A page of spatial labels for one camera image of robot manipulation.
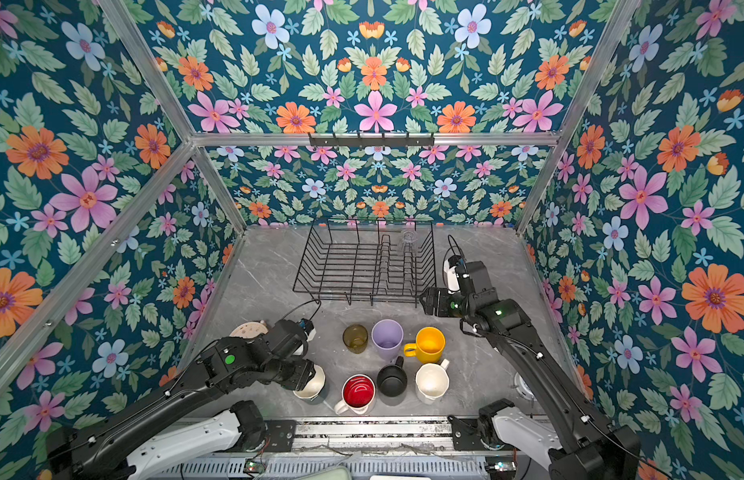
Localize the black wire dish rack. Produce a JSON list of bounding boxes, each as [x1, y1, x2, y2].
[[293, 219, 437, 305]]

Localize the dark green mug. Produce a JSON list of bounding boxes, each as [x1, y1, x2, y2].
[[293, 365, 329, 405]]

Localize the clear plastic cup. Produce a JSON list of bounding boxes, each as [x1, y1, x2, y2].
[[397, 229, 418, 255]]

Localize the white alarm clock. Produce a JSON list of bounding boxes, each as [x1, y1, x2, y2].
[[513, 373, 536, 401]]

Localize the white cream mug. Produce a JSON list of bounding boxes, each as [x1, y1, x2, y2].
[[416, 359, 450, 405]]

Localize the red and white mug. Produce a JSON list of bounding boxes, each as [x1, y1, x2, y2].
[[334, 374, 377, 415]]

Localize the lilac plastic cup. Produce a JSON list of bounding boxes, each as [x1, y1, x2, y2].
[[371, 319, 404, 362]]

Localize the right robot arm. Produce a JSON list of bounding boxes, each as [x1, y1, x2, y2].
[[420, 255, 641, 479]]

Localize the pink alarm clock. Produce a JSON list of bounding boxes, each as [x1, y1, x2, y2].
[[230, 321, 269, 339]]

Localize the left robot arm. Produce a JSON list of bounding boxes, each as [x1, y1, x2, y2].
[[46, 319, 316, 479]]

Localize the black mug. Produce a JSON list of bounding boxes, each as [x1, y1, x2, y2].
[[377, 356, 408, 398]]

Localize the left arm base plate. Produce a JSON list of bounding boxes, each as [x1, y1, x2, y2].
[[262, 420, 298, 453]]

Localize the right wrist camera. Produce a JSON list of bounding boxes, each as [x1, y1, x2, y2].
[[443, 254, 463, 293]]

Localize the olive glass cup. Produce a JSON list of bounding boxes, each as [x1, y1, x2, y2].
[[342, 324, 369, 354]]

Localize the yellow mug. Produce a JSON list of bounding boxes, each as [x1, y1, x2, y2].
[[404, 327, 446, 364]]

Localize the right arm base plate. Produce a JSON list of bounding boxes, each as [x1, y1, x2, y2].
[[447, 415, 514, 451]]

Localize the black hook rail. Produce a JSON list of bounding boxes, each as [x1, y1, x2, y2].
[[308, 133, 436, 149]]

